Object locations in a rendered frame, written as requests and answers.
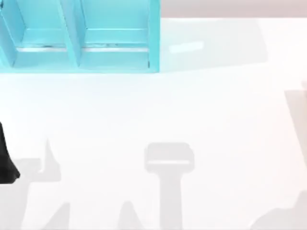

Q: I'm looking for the light blue rack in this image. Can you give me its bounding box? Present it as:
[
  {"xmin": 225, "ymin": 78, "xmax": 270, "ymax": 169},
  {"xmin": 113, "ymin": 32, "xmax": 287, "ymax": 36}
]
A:
[{"xmin": 0, "ymin": 0, "xmax": 161, "ymax": 74}]

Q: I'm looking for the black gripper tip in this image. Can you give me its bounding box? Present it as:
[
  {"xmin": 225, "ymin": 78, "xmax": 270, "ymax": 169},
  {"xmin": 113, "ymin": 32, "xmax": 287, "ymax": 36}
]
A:
[{"xmin": 0, "ymin": 122, "xmax": 21, "ymax": 185}]

